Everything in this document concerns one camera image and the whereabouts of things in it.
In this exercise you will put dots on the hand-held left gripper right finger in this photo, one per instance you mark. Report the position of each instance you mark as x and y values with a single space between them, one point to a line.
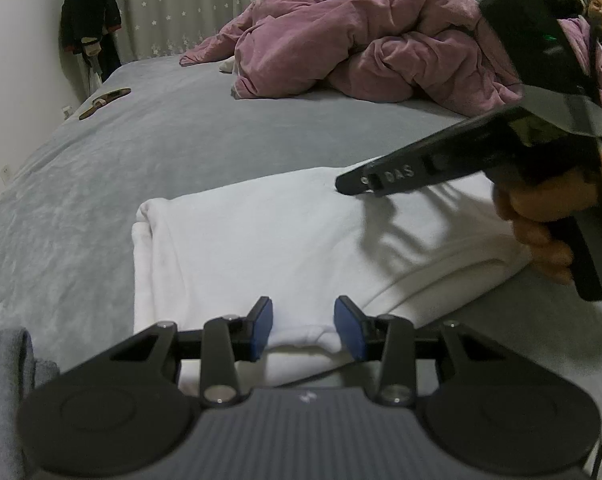
348 331

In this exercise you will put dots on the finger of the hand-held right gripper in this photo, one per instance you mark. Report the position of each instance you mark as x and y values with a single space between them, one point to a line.
406 175

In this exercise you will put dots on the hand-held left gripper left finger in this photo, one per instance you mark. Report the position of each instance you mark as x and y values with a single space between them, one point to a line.
261 331

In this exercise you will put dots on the white sweatshirt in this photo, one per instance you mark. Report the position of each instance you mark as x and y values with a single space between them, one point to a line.
281 240

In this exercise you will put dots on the person's right hand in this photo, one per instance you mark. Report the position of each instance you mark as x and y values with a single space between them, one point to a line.
536 200

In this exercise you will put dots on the pink quilt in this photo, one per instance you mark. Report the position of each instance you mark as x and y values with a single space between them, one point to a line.
356 45

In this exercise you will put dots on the small pale cloth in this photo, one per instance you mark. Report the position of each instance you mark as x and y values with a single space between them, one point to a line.
227 65

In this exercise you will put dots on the grey bed sheet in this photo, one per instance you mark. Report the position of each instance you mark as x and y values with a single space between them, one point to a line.
156 135

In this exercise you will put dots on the grey folded cloth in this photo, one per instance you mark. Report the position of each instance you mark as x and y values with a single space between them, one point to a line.
6 385

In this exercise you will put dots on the grey star-print curtain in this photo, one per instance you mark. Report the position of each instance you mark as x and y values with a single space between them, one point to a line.
206 0

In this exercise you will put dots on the brown flat slipper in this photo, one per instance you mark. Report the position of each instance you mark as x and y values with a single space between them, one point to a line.
106 100

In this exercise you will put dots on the dark hanging jacket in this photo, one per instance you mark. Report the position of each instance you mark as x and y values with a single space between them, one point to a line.
88 5

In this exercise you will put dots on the white wall socket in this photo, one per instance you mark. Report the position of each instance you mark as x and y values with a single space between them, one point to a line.
66 111
4 173

